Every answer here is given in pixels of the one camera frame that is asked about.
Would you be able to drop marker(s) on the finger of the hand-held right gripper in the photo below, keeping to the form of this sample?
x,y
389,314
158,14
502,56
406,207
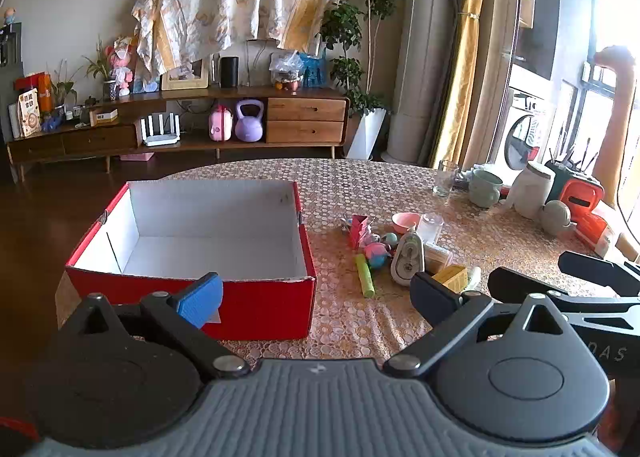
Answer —
x,y
585,264
510,282

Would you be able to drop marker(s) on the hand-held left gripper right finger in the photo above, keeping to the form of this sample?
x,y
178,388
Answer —
x,y
430,294

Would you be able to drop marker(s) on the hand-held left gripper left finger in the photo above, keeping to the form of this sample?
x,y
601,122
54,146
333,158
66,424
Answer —
x,y
200,299

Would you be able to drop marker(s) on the red cardboard box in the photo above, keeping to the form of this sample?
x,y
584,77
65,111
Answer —
x,y
270,307

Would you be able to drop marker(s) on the red binder clip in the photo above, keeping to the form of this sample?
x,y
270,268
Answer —
x,y
358,232

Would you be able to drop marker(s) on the small yellow box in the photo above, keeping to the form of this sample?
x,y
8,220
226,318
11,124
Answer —
x,y
450,278

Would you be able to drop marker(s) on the clear plastic box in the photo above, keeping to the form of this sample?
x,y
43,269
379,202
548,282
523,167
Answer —
x,y
437,257

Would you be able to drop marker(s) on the white correction tape dispenser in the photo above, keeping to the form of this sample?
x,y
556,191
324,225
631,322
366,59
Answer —
x,y
406,262

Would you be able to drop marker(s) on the small clear plastic jar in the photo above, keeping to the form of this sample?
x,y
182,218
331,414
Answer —
x,y
430,229

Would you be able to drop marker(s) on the green marker pen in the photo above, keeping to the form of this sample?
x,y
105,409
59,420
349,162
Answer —
x,y
365,277

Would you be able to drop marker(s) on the pink bowl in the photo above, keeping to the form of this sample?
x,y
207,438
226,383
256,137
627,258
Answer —
x,y
405,223

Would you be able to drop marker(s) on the white lidded jar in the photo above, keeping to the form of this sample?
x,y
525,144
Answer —
x,y
530,192

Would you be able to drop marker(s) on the pale green mug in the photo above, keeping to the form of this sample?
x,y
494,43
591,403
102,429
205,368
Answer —
x,y
484,189

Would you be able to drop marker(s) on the green utensil holder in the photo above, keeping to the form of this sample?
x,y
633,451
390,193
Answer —
x,y
565,169

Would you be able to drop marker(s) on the clear drinking glass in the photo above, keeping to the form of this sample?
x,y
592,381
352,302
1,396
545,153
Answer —
x,y
445,182

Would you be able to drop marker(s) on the white washing machine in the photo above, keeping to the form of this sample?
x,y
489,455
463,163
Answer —
x,y
525,132

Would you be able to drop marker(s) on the white wifi router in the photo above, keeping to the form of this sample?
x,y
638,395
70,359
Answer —
x,y
161,137

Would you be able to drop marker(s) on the pink toy suitcase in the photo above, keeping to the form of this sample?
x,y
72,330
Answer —
x,y
220,126

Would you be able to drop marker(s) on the purple kettlebell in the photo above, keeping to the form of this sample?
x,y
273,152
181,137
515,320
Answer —
x,y
249,127

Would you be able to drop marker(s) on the wooden tv cabinet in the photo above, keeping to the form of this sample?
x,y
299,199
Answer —
x,y
300,109

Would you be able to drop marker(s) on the yellow curtain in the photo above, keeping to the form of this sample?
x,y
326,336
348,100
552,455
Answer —
x,y
465,62

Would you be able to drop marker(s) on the black cylinder speaker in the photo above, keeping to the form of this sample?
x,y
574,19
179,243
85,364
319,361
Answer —
x,y
229,72

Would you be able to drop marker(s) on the small potted plant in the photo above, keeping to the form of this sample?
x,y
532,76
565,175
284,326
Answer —
x,y
107,87

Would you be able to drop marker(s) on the beige standing air conditioner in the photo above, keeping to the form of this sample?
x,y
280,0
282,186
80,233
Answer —
x,y
422,62

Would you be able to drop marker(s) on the pink doll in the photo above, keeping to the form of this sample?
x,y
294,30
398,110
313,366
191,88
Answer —
x,y
122,67

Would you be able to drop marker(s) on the clear plastic bag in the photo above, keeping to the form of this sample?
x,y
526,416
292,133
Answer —
x,y
285,69

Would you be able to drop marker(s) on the blue plastic pack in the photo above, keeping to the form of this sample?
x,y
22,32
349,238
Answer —
x,y
314,71

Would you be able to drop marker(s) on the printed snack bag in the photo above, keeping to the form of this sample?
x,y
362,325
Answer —
x,y
29,114

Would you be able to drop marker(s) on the orange bottle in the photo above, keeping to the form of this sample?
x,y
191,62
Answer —
x,y
45,94

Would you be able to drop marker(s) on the cream picture frame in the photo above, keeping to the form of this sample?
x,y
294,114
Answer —
x,y
172,84

